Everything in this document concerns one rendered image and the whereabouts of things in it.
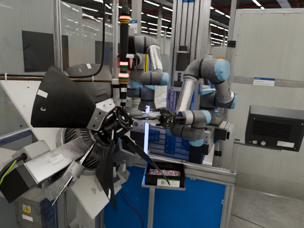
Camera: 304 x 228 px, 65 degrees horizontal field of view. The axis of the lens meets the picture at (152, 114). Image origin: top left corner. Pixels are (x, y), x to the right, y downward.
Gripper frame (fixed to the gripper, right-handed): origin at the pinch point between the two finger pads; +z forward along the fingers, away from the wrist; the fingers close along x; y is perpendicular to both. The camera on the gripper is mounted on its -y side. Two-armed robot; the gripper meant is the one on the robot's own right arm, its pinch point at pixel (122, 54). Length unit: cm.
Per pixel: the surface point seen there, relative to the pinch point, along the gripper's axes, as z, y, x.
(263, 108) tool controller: -26, 23, -69
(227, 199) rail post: -27, 79, -57
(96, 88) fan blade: 0.1, 15.6, 12.2
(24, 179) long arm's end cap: 46, 37, 16
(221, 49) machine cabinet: -1079, -55, -166
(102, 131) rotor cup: 11.4, 32.1, 5.0
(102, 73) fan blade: -7.8, 9.3, 12.3
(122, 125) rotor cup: 13.5, 28.1, -4.5
